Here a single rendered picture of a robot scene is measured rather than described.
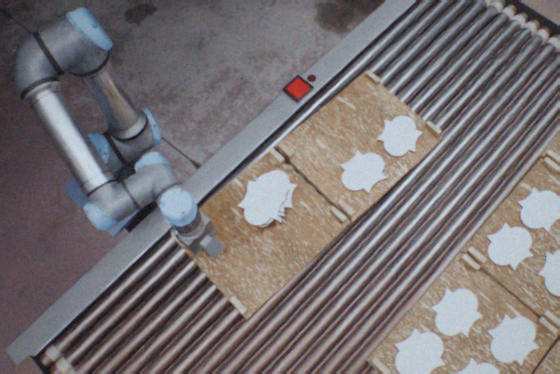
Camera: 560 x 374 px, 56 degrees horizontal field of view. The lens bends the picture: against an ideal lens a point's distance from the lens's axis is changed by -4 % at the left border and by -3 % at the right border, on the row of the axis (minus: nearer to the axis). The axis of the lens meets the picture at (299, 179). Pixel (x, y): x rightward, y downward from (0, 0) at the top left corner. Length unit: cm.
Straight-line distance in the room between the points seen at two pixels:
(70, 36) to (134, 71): 188
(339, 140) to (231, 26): 167
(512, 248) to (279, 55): 187
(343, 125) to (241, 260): 54
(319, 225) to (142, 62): 190
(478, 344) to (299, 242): 57
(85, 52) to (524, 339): 135
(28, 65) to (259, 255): 80
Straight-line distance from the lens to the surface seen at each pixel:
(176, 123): 296
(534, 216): 174
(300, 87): 186
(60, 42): 136
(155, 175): 127
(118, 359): 167
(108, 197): 128
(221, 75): 307
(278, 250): 161
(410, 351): 155
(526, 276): 168
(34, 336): 178
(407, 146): 174
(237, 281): 160
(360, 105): 181
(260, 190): 160
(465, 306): 160
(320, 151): 172
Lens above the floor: 247
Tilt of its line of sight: 66 degrees down
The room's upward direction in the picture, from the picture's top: 7 degrees counter-clockwise
